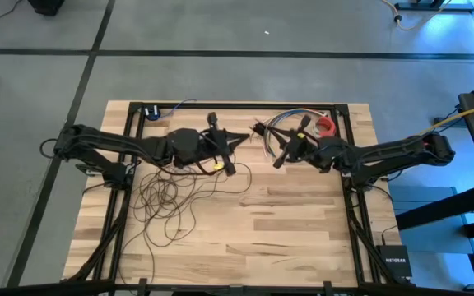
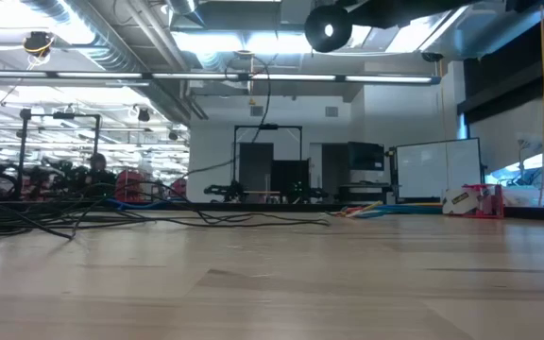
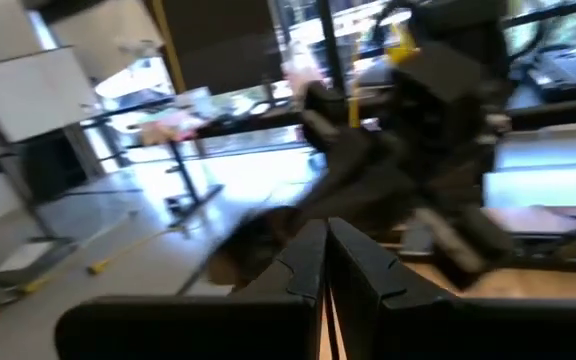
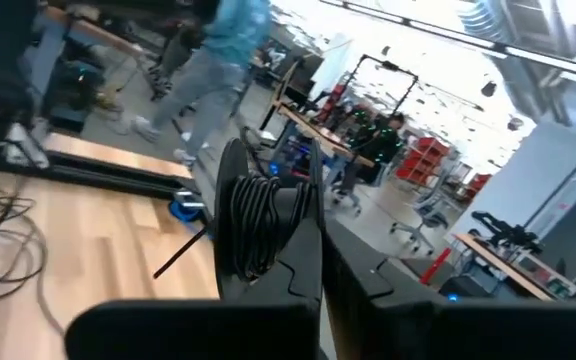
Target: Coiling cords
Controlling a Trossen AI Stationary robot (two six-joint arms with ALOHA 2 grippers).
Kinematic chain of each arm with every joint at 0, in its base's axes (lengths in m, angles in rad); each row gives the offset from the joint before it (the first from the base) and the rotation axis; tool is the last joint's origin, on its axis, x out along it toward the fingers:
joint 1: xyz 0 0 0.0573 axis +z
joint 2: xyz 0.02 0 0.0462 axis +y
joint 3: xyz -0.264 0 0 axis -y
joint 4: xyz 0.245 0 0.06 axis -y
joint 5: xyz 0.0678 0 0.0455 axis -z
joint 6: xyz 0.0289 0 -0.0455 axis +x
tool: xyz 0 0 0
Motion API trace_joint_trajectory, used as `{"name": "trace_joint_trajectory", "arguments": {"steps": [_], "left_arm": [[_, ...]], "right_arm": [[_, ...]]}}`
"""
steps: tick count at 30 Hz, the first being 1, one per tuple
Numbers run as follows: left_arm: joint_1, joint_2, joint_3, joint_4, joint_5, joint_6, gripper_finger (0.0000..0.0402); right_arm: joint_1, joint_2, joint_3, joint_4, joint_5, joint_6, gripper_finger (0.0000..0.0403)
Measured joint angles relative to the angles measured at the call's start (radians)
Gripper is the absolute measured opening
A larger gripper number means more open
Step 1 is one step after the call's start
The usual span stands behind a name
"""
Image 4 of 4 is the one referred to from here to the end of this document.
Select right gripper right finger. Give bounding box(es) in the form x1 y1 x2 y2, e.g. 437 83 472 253
324 218 445 360

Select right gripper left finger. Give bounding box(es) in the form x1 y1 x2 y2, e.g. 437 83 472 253
232 215 326 303

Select long black cord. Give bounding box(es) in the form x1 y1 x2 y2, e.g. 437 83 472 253
0 172 314 336

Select black plastic spool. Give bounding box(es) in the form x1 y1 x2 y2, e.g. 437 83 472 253
212 137 327 301

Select red stand leg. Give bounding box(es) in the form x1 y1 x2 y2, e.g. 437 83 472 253
419 246 454 287

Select black computer with blue lights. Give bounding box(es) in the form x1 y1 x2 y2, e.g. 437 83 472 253
437 273 482 301

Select wooden work table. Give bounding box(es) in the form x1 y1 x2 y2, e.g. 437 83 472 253
455 232 576 301
260 102 377 169

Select red storage bins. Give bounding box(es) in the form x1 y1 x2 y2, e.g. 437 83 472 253
395 137 452 186
465 172 492 199

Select person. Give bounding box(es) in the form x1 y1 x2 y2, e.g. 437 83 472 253
347 112 408 186
132 0 272 166

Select long ceiling light bar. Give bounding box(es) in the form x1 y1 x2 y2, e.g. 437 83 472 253
317 0 576 81

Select blue round camera mount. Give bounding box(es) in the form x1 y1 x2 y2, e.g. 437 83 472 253
167 188 207 224

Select black gantry frame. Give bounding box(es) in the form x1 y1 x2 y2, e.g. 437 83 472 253
345 53 419 119
522 157 576 231

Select silver ventilation duct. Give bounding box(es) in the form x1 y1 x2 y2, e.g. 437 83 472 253
457 0 574 126

